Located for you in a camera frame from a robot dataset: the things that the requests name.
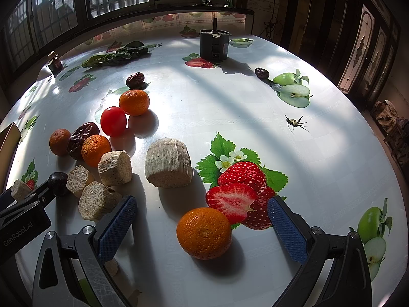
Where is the small sugarcane chunk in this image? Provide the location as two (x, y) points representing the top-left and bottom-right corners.
(10, 180), (32, 202)

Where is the small orange tangerine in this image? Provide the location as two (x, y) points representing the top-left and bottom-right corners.
(81, 135), (112, 168)

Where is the sugarcane chunk left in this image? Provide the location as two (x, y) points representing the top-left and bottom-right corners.
(66, 165), (94, 198)

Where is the sugarcane chunk lower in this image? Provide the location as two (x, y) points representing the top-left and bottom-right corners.
(78, 181), (123, 221)

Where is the dark orange tangerine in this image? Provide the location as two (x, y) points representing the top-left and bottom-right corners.
(49, 129), (71, 157)

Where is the wrinkled red date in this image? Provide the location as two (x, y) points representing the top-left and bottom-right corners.
(66, 122), (100, 161)

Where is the sugarcane chunk upper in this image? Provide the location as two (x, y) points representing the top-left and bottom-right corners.
(98, 150), (132, 187)

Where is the red cherry tomato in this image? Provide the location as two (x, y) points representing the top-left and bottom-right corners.
(100, 106), (127, 137)

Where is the large orange tangerine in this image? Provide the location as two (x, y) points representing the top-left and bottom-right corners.
(176, 207), (232, 260)

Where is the large sugarcane chunk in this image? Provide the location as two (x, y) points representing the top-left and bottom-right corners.
(144, 138), (194, 189)

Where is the fruit stem calyx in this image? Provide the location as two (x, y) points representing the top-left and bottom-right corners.
(285, 115), (308, 133)

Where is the small dark bottle with cork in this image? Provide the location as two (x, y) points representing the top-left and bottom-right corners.
(47, 51), (63, 75)

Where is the orange tangerine upper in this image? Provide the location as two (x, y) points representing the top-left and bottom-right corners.
(119, 90), (150, 116)

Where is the dark red date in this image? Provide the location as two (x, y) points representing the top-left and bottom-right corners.
(126, 72), (145, 90)

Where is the fruit print tablecloth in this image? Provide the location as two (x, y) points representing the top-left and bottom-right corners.
(2, 28), (408, 306)

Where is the green leafy vegetable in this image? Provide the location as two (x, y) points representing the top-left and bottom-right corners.
(81, 40), (162, 68)

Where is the dark date near apple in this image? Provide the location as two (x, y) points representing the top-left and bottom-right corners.
(254, 67), (270, 80)

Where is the wooden door with glass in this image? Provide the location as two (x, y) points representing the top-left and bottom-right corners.
(338, 0), (401, 109)

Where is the window with metal bars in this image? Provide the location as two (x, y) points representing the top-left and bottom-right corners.
(1, 0), (247, 71)

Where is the black plant pot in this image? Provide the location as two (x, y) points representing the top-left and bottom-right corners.
(200, 18), (231, 62)

